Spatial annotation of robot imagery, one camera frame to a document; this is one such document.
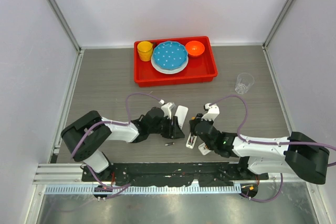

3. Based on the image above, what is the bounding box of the blue dotted plate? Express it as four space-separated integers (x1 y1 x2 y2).
152 41 188 70

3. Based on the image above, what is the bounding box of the aluminium frame post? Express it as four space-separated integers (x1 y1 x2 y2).
30 0 84 54
261 0 312 50

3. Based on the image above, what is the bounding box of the white slotted cable duct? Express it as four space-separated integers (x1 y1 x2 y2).
45 184 241 195

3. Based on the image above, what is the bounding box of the yellow handle screwdriver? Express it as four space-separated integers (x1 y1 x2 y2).
189 117 196 139

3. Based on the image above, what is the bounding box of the orange bowl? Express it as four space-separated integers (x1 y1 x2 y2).
185 40 205 58

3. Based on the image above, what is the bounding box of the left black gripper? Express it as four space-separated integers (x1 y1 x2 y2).
149 114 185 139

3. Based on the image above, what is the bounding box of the red plastic tray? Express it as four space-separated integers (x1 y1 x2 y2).
133 36 218 87

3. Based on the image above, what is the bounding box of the aluminium frame rail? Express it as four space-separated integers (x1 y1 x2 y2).
33 163 87 184

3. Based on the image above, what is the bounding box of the yellow cup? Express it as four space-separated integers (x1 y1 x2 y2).
137 41 153 62

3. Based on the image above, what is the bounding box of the white plate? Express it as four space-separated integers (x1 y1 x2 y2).
151 58 188 74

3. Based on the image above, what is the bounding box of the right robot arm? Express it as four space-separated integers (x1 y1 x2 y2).
189 114 330 185

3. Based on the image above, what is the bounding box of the right aluminium frame post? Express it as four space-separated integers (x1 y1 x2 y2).
261 0 312 50

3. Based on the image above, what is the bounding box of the white remote orange battery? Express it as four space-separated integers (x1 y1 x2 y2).
198 143 212 156

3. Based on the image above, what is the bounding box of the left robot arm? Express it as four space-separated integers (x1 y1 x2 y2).
61 103 188 182

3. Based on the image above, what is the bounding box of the slim white remote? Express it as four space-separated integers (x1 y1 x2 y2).
185 133 197 150

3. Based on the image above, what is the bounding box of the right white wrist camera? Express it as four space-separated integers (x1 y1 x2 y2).
202 103 220 121

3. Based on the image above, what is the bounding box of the clear plastic cup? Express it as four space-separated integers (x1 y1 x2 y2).
235 73 255 94

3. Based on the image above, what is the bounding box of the left aluminium frame post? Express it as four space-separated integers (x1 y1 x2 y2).
30 0 84 54

